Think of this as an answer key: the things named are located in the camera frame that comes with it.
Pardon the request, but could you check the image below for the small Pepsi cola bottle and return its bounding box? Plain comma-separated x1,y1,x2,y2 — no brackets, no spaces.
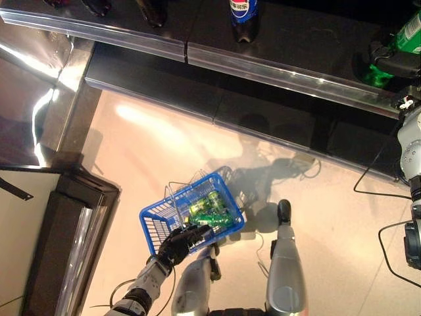
82,0,112,17
229,0,260,43

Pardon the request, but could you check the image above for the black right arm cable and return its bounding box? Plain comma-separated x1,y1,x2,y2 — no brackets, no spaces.
353,115,412,200

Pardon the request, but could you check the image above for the green soda can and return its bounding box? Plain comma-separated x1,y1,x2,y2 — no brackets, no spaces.
189,199,211,215
207,190,225,211

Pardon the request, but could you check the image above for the green Sprite bottle yellow cap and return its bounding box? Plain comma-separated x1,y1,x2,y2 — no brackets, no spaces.
183,210,235,228
363,9,421,88

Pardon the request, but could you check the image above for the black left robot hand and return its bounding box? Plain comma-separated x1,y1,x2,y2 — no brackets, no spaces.
154,223,214,268

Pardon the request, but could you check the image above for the black shelf bracket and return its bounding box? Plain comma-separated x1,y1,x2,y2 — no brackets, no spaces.
0,177,34,201

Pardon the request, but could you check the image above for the silver right robot leg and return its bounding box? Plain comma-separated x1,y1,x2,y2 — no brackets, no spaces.
265,199,309,316

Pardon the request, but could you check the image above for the silver robot leg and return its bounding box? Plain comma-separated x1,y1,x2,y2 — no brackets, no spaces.
265,199,309,316
170,245,222,316

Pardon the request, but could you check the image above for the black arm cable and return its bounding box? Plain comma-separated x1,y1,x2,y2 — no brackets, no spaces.
353,115,412,200
88,263,176,316

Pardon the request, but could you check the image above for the blue plastic shopping basket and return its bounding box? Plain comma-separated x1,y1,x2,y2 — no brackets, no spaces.
139,166,246,257

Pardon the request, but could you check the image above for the silver left robot leg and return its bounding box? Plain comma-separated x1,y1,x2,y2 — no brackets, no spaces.
170,245,222,316

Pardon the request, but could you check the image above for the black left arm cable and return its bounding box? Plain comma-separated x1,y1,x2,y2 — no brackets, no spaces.
88,263,176,316

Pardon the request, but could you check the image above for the black robot waist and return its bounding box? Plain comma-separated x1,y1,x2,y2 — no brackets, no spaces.
209,307,268,316

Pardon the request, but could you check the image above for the black shelf board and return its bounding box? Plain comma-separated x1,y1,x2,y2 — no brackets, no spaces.
186,0,421,120
0,0,190,63
213,88,410,181
84,42,222,125
19,164,122,316

